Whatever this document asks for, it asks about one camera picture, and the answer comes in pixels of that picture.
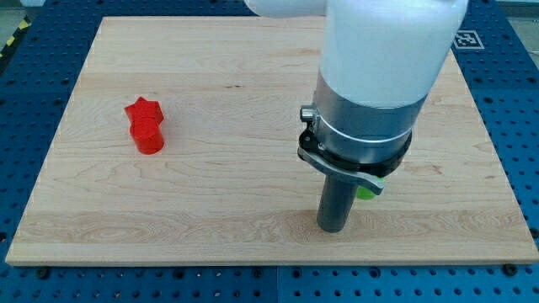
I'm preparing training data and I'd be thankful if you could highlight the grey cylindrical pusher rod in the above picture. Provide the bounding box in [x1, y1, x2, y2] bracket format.
[317, 176, 358, 233]

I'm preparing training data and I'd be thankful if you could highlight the black silver tool mount clamp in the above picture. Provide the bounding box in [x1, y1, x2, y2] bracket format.
[297, 128, 412, 195]

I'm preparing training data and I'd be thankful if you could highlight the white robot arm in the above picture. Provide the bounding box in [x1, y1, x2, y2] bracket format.
[245, 0, 468, 232]

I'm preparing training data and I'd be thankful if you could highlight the red star block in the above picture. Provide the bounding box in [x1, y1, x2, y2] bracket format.
[125, 97, 164, 124]

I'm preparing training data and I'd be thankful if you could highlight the green cylinder block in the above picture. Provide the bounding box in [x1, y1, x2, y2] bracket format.
[355, 185, 377, 200]

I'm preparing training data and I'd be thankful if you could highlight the wooden board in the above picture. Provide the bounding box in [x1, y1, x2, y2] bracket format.
[6, 17, 538, 267]

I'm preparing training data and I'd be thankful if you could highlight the fiducial marker tag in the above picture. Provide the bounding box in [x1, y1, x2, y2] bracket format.
[453, 29, 484, 50]

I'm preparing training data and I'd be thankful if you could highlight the red cylinder block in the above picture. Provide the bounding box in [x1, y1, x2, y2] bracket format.
[130, 118, 164, 155]

